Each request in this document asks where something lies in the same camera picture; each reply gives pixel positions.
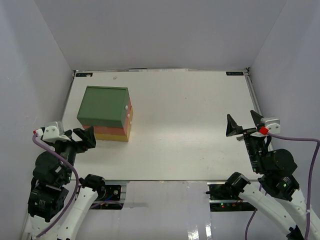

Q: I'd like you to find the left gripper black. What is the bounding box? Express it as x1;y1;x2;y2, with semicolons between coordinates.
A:
49;124;96;182

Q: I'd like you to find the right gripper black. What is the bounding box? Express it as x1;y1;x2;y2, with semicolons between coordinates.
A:
225;109;267;173

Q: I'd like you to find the green drawer cabinet box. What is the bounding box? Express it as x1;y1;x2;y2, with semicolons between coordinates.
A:
77;86;133;142

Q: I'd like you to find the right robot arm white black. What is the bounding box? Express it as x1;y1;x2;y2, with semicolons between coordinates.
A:
223;110;320;240

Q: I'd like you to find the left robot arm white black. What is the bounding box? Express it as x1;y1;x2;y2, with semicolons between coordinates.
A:
27;122;106;240

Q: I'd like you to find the right black corner label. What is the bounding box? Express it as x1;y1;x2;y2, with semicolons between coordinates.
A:
226;71;244;76

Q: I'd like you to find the black corner label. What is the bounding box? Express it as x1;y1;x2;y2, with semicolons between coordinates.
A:
226;71;244;76
75;72;93;78

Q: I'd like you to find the left black corner label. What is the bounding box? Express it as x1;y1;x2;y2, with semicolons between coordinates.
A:
75;72;93;78

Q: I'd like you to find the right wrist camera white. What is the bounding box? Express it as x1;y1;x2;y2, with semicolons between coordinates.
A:
250;117;281;138

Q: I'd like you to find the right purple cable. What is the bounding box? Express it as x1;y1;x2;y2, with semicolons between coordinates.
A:
244;131;320;240

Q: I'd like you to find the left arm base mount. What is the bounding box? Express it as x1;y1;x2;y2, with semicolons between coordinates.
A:
90;184;127;210

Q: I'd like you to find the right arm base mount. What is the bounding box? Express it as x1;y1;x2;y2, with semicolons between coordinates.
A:
206;182;255;213

